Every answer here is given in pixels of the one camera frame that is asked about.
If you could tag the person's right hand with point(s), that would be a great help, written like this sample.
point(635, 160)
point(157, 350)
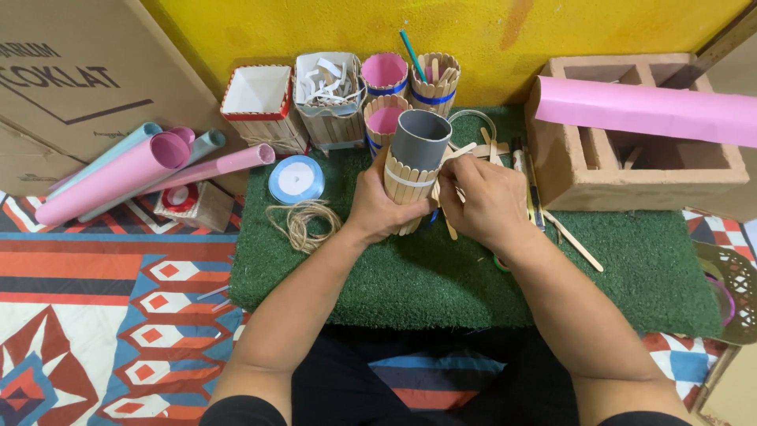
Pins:
point(494, 204)

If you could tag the person's left hand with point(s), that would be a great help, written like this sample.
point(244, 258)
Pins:
point(369, 207)

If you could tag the single wooden craft stick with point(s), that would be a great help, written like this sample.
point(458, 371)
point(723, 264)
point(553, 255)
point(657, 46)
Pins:
point(462, 150)

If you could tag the grey plastic pipe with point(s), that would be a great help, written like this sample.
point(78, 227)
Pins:
point(418, 142)

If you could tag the yellow black utility knife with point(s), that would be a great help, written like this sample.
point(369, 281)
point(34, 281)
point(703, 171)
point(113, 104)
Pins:
point(535, 201)

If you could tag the white rubber band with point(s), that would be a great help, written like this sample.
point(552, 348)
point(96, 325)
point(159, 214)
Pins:
point(408, 179)

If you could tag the white glue tube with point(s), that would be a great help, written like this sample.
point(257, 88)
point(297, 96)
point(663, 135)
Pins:
point(519, 161)

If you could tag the small heap of craft sticks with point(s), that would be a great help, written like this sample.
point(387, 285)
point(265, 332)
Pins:
point(494, 149)

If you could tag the green tape roll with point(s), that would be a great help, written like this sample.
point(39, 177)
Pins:
point(500, 264)

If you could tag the coil of jute twine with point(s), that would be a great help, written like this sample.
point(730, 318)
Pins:
point(301, 225)

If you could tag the light blue ribbon spool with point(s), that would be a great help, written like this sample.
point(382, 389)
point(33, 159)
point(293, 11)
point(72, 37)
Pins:
point(295, 179)

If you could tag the clear tape roll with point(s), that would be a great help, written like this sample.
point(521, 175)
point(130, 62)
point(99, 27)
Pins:
point(485, 118)

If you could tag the pink-lined round stick holder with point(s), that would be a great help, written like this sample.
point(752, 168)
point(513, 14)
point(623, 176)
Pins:
point(381, 121)
point(384, 74)

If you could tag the long wooden craft stick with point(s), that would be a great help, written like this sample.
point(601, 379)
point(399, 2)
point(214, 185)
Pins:
point(573, 241)

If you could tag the green artificial grass mat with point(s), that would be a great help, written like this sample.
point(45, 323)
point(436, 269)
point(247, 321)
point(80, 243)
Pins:
point(414, 284)

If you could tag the square stick box paper shreds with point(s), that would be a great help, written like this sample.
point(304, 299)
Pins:
point(331, 118)

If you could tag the round stick holder with sticks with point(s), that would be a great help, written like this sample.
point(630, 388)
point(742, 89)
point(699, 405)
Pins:
point(436, 92)

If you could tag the square stick box red trim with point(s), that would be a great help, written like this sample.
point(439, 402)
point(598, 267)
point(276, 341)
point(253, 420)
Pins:
point(260, 112)

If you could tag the hollow concrete block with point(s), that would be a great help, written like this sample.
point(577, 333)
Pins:
point(638, 183)

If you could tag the thin pink paper roll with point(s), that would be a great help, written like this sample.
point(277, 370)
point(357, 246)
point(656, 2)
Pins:
point(219, 167)

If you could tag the small brown cardboard box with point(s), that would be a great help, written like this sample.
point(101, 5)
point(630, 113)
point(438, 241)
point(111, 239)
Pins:
point(213, 207)

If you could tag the teal pencil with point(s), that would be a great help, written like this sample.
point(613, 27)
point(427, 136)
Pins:
point(413, 54)

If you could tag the grey-blue paper roll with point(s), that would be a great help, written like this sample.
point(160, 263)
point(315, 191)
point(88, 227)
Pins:
point(204, 145)

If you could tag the clear glue stick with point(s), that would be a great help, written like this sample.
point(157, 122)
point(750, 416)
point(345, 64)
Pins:
point(213, 292)
point(221, 305)

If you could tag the long pink paper roll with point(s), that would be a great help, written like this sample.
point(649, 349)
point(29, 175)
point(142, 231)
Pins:
point(644, 109)

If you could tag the person's black trousers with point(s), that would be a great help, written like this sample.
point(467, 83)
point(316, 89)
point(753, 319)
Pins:
point(437, 378)

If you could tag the red ribbon spool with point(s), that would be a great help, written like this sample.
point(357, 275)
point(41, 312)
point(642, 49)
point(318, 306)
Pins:
point(179, 197)

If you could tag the gold lace paper doily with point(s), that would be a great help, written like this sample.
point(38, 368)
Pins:
point(736, 284)

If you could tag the light blue paper roll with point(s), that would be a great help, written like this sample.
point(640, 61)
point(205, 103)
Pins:
point(118, 148)

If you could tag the thick pink paper roll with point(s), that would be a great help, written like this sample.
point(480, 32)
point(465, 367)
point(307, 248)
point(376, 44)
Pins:
point(112, 180)

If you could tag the patterned floor mat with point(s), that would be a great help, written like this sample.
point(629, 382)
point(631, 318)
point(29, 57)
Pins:
point(106, 307)

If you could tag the flat cardboard piece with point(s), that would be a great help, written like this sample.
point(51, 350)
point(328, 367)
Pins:
point(730, 390)

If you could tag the large brown cardboard box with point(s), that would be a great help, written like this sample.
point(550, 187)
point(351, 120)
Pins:
point(71, 83)

